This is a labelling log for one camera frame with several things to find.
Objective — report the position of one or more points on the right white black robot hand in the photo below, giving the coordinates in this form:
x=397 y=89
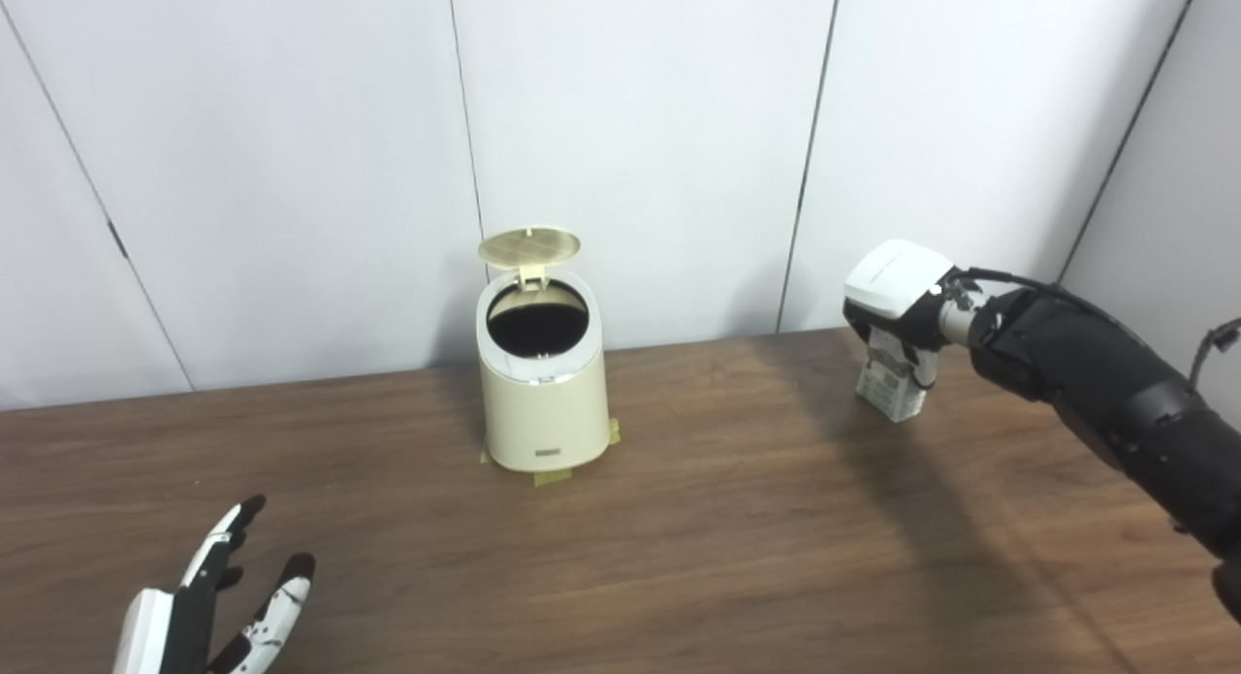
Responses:
x=897 y=276

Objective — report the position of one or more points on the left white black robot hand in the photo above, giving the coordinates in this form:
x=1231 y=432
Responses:
x=175 y=625

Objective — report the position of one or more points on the white green milk carton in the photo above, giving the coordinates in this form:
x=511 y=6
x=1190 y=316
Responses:
x=894 y=400

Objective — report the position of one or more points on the cream round bin lid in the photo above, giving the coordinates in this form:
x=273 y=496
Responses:
x=528 y=246

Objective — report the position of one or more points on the cream-colored round bin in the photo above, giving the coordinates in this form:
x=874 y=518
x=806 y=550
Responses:
x=545 y=417

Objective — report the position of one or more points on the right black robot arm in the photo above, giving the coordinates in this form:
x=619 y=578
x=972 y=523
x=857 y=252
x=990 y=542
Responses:
x=1115 y=383

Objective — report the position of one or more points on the black wall panel clip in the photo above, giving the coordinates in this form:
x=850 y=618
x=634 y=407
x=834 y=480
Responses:
x=117 y=239

